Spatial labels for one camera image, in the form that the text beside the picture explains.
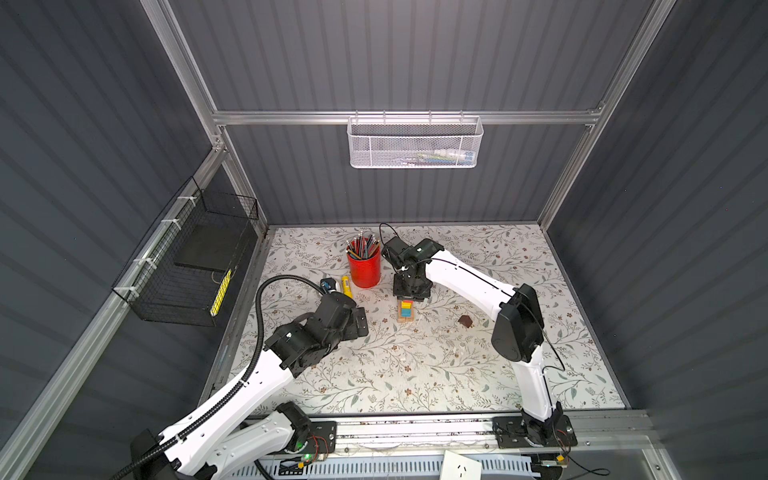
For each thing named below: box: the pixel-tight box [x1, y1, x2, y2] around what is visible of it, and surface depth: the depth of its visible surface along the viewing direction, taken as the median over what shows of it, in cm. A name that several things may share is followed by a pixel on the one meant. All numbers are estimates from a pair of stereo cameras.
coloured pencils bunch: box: [346, 230, 381, 260], surface depth 98 cm
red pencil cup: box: [348, 246, 381, 288], surface depth 104 cm
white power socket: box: [439, 450, 482, 480], surface depth 68 cm
